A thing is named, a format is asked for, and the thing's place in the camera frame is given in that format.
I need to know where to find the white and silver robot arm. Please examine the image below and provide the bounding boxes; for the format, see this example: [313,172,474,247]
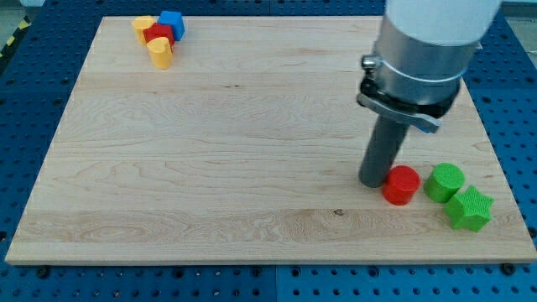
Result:
[357,0,502,133]

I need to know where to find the blue triangle block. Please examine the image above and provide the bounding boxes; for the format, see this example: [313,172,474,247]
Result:
[158,11,185,41]

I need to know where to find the wooden board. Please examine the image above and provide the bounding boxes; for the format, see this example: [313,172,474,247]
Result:
[6,17,536,265]

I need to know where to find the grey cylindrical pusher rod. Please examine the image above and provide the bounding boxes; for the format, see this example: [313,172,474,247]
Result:
[358,116,409,188]

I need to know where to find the red cylinder block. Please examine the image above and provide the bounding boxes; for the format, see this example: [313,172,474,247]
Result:
[382,165,420,206]

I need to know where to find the yellow heart block front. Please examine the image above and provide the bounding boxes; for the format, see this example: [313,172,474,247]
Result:
[146,37,173,70]

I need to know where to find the green cylinder block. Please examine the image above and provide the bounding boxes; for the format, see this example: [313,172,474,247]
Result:
[424,163,466,203]

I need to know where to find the yellow block rear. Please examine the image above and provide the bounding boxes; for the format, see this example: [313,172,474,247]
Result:
[131,15,156,45]

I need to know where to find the green star block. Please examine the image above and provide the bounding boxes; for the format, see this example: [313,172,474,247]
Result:
[444,185,494,232]

